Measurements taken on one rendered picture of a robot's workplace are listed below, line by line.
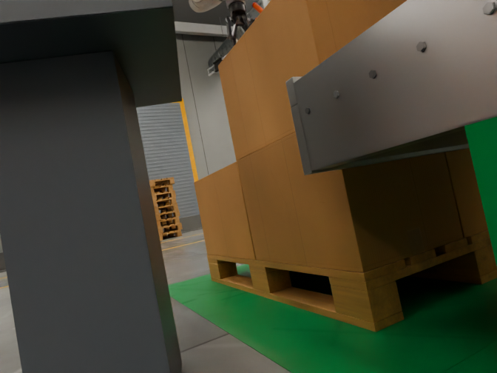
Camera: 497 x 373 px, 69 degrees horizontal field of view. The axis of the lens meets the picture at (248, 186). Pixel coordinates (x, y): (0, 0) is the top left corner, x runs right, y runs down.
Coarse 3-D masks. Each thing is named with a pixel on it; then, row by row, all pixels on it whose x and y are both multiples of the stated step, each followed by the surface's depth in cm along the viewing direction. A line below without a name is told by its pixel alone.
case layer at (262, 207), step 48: (288, 144) 108; (240, 192) 144; (288, 192) 112; (336, 192) 92; (384, 192) 94; (432, 192) 102; (240, 240) 152; (288, 240) 117; (336, 240) 95; (384, 240) 92; (432, 240) 99
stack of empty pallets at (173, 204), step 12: (156, 180) 773; (168, 180) 793; (156, 192) 883; (168, 192) 785; (156, 204) 765; (168, 204) 809; (156, 216) 764; (168, 216) 831; (168, 228) 877; (180, 228) 784
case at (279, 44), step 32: (288, 0) 99; (320, 0) 94; (352, 0) 100; (384, 0) 105; (256, 32) 116; (288, 32) 101; (320, 32) 93; (352, 32) 98; (224, 64) 141; (256, 64) 119; (288, 64) 103; (224, 96) 145; (256, 96) 122; (256, 128) 126; (288, 128) 108
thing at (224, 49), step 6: (252, 12) 896; (252, 18) 902; (222, 30) 1098; (240, 30) 957; (240, 36) 970; (228, 42) 1022; (222, 48) 1056; (228, 48) 1033; (216, 54) 1094; (222, 54) 1067; (210, 60) 1135; (210, 66) 1143
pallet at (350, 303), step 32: (224, 256) 172; (416, 256) 96; (448, 256) 101; (480, 256) 107; (256, 288) 144; (288, 288) 137; (352, 288) 92; (384, 288) 90; (352, 320) 94; (384, 320) 88
